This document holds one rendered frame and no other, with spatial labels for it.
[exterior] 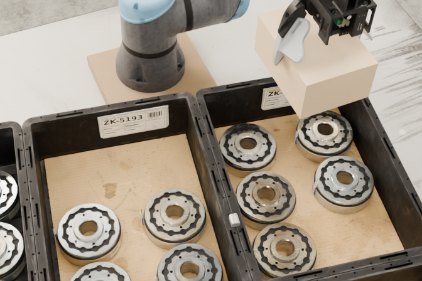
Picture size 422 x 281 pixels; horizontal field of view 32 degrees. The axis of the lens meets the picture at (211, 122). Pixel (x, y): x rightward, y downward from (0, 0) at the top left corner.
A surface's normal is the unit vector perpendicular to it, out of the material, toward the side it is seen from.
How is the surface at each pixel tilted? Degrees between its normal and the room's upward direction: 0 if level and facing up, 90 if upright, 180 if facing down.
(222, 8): 82
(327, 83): 90
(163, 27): 89
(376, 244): 0
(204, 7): 67
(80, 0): 0
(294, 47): 59
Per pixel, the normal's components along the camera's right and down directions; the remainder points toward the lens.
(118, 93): 0.04, -0.64
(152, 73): 0.16, 0.54
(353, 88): 0.40, 0.72
